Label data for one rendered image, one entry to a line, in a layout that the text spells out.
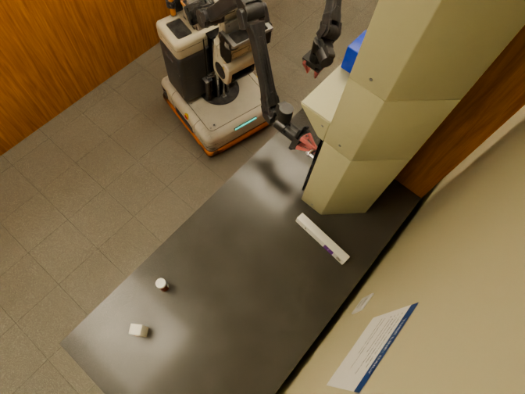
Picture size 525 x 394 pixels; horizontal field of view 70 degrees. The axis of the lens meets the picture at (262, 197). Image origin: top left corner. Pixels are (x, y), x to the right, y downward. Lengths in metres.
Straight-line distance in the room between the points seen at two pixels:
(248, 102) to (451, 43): 1.98
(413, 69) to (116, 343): 1.31
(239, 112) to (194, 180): 0.58
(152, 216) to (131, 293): 1.17
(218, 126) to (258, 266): 1.32
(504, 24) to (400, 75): 0.21
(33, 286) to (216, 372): 1.59
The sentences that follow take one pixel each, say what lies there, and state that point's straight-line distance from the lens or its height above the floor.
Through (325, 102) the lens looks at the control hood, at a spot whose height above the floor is 1.51.
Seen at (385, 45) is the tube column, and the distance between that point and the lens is 0.91.
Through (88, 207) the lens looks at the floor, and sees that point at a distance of 2.82.
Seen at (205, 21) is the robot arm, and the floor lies 1.26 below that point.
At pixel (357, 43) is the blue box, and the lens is 1.27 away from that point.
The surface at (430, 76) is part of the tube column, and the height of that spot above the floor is 1.80.
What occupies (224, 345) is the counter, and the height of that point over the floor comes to 0.94.
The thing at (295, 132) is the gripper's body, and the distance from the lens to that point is 1.51.
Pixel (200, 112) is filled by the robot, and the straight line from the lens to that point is 2.69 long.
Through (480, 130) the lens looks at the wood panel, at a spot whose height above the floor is 1.44.
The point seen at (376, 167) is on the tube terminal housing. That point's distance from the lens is 1.31.
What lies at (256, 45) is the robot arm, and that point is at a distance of 1.49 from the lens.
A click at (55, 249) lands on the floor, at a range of 2.80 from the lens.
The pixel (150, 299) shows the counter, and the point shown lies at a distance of 1.55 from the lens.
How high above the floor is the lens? 2.44
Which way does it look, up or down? 66 degrees down
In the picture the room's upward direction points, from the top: 9 degrees clockwise
